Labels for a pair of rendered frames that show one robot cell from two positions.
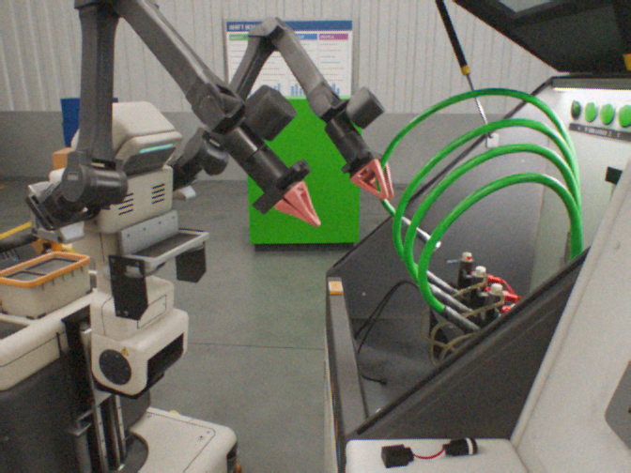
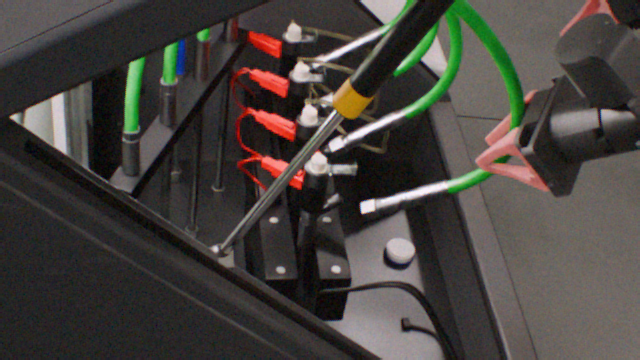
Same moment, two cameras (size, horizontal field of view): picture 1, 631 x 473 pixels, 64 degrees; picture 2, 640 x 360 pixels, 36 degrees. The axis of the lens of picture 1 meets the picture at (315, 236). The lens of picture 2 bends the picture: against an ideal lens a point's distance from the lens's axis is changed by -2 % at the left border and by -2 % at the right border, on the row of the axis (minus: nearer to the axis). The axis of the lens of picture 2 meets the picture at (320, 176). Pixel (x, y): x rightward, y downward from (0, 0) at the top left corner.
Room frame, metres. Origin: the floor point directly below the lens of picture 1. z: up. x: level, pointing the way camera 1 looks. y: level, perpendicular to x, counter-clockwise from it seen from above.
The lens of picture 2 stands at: (1.72, -0.47, 1.84)
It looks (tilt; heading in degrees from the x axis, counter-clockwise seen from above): 43 degrees down; 167
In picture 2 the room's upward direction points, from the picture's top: 10 degrees clockwise
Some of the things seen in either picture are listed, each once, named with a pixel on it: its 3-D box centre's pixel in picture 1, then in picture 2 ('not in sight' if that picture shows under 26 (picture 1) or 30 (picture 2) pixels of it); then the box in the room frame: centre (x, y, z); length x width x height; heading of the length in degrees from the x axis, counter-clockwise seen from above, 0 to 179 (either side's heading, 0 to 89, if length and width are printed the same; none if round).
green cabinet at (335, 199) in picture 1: (302, 170); not in sight; (4.64, 0.11, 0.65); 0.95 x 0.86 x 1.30; 93
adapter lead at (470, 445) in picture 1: (429, 450); not in sight; (0.53, -0.14, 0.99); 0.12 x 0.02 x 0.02; 100
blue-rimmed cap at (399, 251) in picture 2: not in sight; (399, 251); (0.81, -0.13, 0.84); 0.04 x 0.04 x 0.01
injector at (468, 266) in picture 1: (456, 309); (315, 233); (0.93, -0.28, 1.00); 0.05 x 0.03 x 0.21; 91
